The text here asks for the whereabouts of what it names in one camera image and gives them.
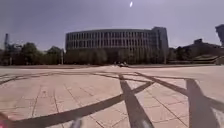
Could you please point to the low dark building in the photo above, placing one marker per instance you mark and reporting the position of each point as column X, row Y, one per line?
column 200, row 50

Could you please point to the distant tower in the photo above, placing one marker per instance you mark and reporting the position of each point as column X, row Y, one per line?
column 6, row 40

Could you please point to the tall dark building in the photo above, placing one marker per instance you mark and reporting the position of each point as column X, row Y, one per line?
column 220, row 33

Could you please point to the pale pole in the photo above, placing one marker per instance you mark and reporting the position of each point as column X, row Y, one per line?
column 62, row 56

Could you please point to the robot's own part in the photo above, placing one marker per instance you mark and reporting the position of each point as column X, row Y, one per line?
column 76, row 124
column 147, row 125

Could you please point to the large curved grey building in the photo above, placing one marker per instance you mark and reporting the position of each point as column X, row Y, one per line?
column 113, row 39

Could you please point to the vehicle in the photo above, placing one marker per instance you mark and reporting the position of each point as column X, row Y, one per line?
column 122, row 64

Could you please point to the pale stone paved plaza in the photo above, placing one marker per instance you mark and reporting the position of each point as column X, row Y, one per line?
column 86, row 95

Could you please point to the row of trees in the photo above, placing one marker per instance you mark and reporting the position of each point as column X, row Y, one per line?
column 30, row 55

